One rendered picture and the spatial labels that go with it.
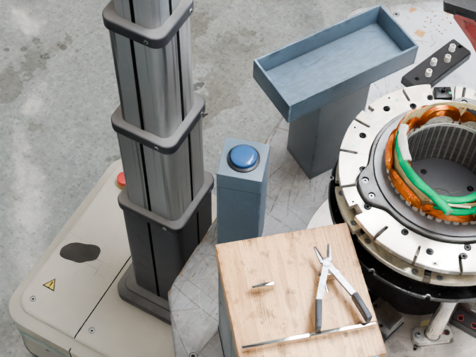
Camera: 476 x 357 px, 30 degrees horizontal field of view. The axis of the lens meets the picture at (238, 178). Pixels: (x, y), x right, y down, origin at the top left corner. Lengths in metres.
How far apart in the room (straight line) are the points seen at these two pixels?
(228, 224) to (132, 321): 0.67
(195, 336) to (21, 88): 1.50
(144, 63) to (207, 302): 0.42
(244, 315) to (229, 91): 1.62
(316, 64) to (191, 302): 0.45
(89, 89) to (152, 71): 1.41
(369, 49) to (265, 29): 1.42
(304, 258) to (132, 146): 0.47
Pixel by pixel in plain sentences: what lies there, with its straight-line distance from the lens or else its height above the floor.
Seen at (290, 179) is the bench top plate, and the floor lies 0.78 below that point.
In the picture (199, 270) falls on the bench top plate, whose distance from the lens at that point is 1.54.
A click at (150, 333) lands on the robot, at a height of 0.26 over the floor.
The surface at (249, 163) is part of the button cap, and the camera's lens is 1.33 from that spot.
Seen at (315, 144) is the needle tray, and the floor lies 0.89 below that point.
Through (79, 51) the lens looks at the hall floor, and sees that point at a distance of 2.88.
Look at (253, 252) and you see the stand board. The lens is 1.23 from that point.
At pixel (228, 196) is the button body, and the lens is 1.38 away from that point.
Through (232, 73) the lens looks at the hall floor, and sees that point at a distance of 2.79.
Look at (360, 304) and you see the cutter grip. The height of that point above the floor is 1.09.
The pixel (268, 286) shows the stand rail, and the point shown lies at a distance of 1.19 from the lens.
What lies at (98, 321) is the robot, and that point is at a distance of 2.08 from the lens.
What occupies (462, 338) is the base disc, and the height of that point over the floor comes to 0.80.
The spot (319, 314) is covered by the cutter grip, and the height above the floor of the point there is 1.10.
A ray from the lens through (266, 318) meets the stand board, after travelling 1.19.
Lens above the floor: 2.15
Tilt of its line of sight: 57 degrees down
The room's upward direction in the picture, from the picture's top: 2 degrees clockwise
